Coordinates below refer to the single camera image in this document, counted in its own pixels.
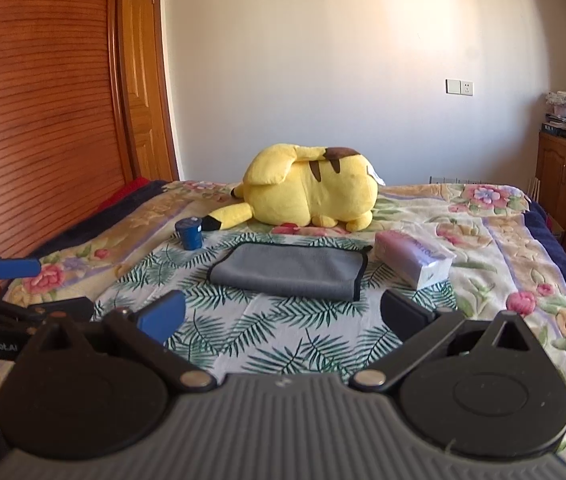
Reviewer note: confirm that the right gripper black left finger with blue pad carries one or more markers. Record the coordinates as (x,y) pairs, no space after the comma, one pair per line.
(86,390)

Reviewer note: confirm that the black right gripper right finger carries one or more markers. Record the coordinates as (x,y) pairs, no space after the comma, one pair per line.
(472,388)

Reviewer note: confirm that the wooden room door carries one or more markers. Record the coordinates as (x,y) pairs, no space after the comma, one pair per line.
(147,109)

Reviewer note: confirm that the pink white tissue pack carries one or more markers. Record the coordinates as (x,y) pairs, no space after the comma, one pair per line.
(414,256)

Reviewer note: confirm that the wooden louvered wardrobe door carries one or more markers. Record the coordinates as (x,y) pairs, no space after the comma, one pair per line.
(63,131)

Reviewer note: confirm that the red cloth on bed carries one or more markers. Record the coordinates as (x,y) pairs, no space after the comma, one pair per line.
(123,192)

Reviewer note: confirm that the dark blue bed sheet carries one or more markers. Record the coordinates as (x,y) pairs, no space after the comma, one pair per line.
(536,221)

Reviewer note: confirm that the blue cylindrical container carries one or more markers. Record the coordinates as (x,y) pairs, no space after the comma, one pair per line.
(189,232)

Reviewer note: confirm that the floral bed blanket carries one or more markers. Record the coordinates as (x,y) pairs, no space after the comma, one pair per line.
(476,248)

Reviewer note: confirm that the grey folded towel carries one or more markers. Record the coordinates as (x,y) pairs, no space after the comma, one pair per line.
(284,270)

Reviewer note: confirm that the yellow Pikachu plush toy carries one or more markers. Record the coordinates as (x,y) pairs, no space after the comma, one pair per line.
(304,185)

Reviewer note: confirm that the white wall socket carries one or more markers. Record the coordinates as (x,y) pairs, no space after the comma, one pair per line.
(459,87)

